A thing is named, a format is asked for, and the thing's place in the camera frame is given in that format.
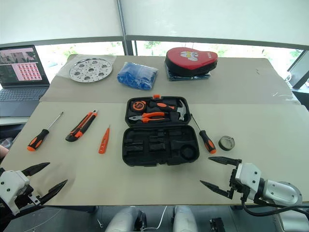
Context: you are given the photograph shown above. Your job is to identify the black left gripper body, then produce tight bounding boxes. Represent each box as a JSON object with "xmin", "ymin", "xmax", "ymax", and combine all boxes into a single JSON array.
[{"xmin": 14, "ymin": 184, "xmax": 42, "ymax": 211}]

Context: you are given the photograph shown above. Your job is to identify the black tool case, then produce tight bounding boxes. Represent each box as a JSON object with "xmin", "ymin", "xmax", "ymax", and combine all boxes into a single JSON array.
[{"xmin": 122, "ymin": 94, "xmax": 200, "ymax": 168}]

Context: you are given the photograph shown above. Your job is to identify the blue plastic bag bundle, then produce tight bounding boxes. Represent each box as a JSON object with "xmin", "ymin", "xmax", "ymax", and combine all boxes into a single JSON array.
[{"xmin": 116, "ymin": 61, "xmax": 159, "ymax": 91}]

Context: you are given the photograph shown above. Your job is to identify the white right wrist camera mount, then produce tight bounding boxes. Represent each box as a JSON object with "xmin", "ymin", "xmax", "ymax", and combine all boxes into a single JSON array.
[{"xmin": 235, "ymin": 163, "xmax": 263, "ymax": 194}]

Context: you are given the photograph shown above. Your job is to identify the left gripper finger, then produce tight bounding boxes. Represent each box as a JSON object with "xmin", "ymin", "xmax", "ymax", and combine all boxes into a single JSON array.
[
  {"xmin": 22, "ymin": 162, "xmax": 51, "ymax": 179},
  {"xmin": 36, "ymin": 179, "xmax": 69, "ymax": 206}
]

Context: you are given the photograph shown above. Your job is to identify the thin white cable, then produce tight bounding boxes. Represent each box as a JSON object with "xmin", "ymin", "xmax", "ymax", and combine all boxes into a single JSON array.
[{"xmin": 147, "ymin": 206, "xmax": 168, "ymax": 230}]

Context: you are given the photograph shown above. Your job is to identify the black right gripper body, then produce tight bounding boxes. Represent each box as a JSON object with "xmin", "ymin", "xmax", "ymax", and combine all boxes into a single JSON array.
[{"xmin": 227, "ymin": 167, "xmax": 260, "ymax": 203}]

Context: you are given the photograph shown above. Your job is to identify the long shaft orange black screwdriver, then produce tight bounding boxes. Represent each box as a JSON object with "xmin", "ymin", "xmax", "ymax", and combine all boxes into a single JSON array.
[{"xmin": 27, "ymin": 111, "xmax": 65, "ymax": 152}]

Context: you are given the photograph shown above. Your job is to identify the silver rounded robot body part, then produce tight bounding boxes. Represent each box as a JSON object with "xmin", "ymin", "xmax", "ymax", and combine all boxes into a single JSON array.
[
  {"xmin": 172, "ymin": 205, "xmax": 201, "ymax": 232},
  {"xmin": 105, "ymin": 206, "xmax": 147, "ymax": 232}
]

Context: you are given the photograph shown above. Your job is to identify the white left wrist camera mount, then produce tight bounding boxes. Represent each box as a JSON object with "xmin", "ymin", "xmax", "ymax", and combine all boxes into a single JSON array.
[{"xmin": 0, "ymin": 170, "xmax": 31, "ymax": 216}]

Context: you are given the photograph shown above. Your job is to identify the round perforated steel steamer plate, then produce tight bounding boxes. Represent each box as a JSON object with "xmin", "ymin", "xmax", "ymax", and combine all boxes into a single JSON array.
[{"xmin": 69, "ymin": 57, "xmax": 113, "ymax": 84}]

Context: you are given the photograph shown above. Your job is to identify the orange black utility knife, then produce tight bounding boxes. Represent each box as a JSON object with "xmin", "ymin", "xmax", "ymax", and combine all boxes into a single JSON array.
[{"xmin": 65, "ymin": 109, "xmax": 99, "ymax": 143}]

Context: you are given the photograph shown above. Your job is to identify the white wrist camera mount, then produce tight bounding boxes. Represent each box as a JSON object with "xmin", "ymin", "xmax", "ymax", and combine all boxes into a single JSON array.
[
  {"xmin": 0, "ymin": 170, "xmax": 31, "ymax": 216},
  {"xmin": 235, "ymin": 163, "xmax": 263, "ymax": 194}
]

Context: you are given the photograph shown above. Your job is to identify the orange black tape measure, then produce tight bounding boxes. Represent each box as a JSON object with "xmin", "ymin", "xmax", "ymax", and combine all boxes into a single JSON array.
[{"xmin": 131, "ymin": 100, "xmax": 147, "ymax": 112}]

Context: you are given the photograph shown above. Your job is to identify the red heart-shaped cartoon case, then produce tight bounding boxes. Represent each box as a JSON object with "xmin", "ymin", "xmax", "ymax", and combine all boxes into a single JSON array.
[{"xmin": 165, "ymin": 46, "xmax": 219, "ymax": 78}]

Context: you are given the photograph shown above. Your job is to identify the black electrical tape roll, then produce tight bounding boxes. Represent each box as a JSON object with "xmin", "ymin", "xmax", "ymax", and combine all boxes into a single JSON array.
[{"xmin": 218, "ymin": 135, "xmax": 236, "ymax": 152}]

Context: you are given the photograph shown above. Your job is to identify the small black block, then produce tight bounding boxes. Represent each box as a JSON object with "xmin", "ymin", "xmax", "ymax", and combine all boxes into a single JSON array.
[{"xmin": 209, "ymin": 217, "xmax": 225, "ymax": 232}]

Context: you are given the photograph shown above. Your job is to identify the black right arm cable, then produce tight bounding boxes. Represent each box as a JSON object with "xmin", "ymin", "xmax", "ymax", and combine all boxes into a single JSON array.
[{"xmin": 240, "ymin": 200, "xmax": 309, "ymax": 217}]

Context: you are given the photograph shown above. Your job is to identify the open dark laptop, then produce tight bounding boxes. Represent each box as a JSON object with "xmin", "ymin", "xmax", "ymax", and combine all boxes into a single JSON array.
[{"xmin": 0, "ymin": 44, "xmax": 51, "ymax": 118}]

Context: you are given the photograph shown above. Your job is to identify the orange handled pliers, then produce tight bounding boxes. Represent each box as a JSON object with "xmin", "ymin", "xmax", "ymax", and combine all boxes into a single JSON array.
[{"xmin": 128, "ymin": 112, "xmax": 171, "ymax": 124}]

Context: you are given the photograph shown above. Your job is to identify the orange voltage tester pen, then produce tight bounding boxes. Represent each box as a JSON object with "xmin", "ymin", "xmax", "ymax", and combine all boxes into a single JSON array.
[{"xmin": 98, "ymin": 124, "xmax": 112, "ymax": 155}]

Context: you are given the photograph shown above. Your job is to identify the claw hammer orange black handle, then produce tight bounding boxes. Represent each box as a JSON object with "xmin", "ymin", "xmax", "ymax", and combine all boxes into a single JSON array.
[{"xmin": 148, "ymin": 100, "xmax": 191, "ymax": 122}]

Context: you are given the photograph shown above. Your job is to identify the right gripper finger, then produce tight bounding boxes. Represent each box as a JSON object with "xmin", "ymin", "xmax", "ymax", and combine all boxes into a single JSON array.
[
  {"xmin": 208, "ymin": 157, "xmax": 242, "ymax": 169},
  {"xmin": 199, "ymin": 180, "xmax": 234, "ymax": 200}
]

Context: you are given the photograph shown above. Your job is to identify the grey window frame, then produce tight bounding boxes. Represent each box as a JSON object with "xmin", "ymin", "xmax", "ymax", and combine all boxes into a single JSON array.
[{"xmin": 0, "ymin": 0, "xmax": 309, "ymax": 58}]

